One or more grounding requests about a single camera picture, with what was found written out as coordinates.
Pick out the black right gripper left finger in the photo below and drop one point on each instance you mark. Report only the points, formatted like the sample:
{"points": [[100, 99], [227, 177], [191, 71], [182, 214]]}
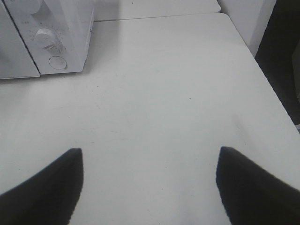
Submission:
{"points": [[47, 198]]}

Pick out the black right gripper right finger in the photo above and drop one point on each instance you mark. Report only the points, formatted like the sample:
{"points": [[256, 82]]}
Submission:
{"points": [[251, 195]]}

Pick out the round door release button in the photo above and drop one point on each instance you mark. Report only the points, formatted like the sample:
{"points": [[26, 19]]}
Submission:
{"points": [[57, 62]]}

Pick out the white microwave door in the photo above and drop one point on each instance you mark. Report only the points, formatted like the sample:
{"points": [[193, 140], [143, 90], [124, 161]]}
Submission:
{"points": [[15, 59]]}

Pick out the lower white timer knob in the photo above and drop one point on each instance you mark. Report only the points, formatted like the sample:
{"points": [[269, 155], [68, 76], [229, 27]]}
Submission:
{"points": [[45, 38]]}

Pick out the white microwave oven body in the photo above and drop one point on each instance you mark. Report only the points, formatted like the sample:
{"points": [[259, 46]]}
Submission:
{"points": [[70, 20]]}

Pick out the upper white power knob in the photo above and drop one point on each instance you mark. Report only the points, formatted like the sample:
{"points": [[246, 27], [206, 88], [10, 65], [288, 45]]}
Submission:
{"points": [[34, 6]]}

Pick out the white adjacent table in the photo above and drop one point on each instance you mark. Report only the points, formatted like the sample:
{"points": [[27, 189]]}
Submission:
{"points": [[106, 10]]}

